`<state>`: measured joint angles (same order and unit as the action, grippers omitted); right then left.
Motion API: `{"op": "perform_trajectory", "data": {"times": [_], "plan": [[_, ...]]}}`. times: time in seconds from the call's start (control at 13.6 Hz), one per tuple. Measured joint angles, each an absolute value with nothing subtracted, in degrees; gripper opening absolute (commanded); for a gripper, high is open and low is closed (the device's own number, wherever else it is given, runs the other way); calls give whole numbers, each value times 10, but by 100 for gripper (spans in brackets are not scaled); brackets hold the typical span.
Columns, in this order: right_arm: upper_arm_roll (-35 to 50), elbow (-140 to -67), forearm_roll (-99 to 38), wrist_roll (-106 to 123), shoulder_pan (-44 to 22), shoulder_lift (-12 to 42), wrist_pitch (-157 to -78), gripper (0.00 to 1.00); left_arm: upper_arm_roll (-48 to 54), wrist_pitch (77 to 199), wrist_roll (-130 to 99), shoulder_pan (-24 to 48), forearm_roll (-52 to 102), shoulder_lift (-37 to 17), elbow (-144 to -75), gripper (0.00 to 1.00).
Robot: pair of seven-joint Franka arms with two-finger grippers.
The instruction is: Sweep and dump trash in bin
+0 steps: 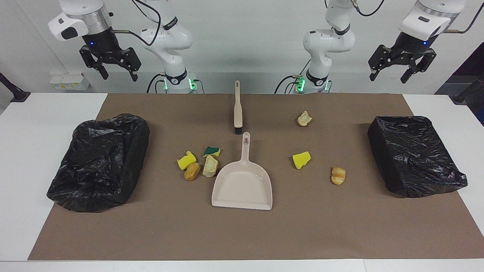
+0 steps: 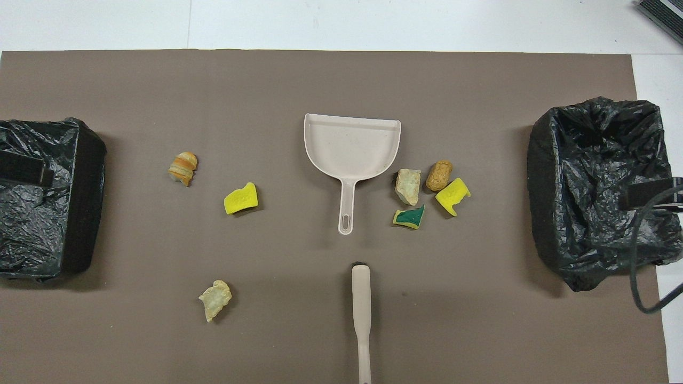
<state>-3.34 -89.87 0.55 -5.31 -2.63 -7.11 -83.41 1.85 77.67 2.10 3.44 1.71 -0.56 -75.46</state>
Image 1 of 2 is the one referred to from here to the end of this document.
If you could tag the striped croissant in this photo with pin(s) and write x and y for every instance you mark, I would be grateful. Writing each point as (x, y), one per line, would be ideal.
(338, 176)

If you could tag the brown bread roll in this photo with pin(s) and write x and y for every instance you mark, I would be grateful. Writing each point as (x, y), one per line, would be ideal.
(192, 172)

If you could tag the loose black bag lined bin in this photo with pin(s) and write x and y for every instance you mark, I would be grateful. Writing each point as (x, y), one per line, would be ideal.
(98, 162)

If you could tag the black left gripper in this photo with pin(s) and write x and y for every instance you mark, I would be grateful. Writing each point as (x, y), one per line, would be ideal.
(412, 45)

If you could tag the beige plastic dustpan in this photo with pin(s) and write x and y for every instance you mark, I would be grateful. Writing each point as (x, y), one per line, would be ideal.
(242, 185)

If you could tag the beige bread chunk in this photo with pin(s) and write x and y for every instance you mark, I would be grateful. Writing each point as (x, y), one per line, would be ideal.
(210, 167)

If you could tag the pale bread chunk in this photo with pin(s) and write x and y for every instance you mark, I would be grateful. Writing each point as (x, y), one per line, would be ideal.
(304, 119)

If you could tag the green and yellow sponge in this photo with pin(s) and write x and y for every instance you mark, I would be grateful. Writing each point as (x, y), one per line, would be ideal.
(211, 152)

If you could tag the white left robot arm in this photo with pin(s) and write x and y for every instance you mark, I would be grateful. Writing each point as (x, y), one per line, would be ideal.
(325, 41)

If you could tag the brown table mat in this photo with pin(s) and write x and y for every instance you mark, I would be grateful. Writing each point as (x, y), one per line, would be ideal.
(242, 234)

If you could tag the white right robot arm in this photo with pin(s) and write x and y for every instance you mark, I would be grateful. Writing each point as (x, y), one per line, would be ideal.
(170, 37)

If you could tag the curved yellow sponge piece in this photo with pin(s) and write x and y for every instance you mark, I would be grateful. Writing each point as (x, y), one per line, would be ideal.
(186, 161)

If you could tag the boxy black bag lined bin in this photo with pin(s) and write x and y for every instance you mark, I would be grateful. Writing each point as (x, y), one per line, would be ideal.
(416, 155)

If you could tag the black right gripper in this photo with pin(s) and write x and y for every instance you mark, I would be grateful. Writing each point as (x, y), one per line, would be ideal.
(102, 43)

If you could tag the beige hand brush black bristles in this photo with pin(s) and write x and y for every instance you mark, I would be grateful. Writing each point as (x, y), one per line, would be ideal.
(238, 113)

